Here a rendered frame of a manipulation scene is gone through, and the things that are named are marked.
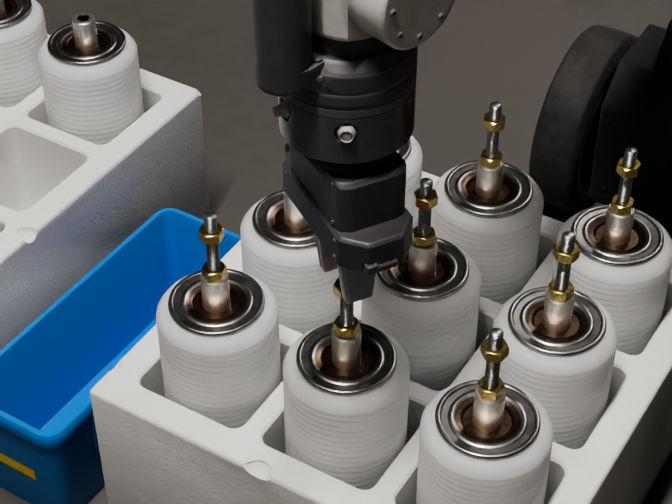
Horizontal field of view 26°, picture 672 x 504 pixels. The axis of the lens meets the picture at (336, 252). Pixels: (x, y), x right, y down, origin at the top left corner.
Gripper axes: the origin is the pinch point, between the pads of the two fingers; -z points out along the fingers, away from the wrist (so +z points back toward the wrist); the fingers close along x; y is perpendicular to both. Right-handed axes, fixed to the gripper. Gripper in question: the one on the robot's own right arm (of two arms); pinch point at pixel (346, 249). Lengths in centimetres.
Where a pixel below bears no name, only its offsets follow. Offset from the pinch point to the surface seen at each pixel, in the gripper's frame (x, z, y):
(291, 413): -0.4, -14.3, 4.7
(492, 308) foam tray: 6.3, -18.1, -17.0
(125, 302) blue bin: 33.4, -30.4, 7.5
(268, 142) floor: 58, -36, -18
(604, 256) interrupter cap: 1.1, -10.7, -23.8
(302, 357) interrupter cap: 1.4, -10.7, 2.9
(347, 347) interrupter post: -1.0, -8.6, 0.3
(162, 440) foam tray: 6.0, -19.8, 13.1
